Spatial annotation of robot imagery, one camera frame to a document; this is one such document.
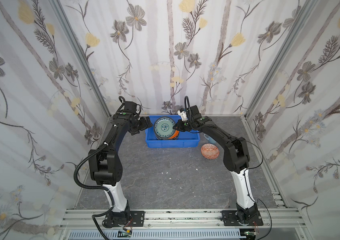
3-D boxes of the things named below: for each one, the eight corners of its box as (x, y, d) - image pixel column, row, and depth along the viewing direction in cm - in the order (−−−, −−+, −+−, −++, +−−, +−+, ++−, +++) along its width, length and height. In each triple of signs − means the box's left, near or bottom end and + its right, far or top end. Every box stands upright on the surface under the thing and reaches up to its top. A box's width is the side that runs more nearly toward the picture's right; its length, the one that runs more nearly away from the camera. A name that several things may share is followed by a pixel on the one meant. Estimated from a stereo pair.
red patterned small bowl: (206, 162, 97) (208, 158, 93) (198, 149, 103) (199, 146, 99) (220, 156, 100) (221, 152, 96) (211, 144, 106) (212, 140, 102)
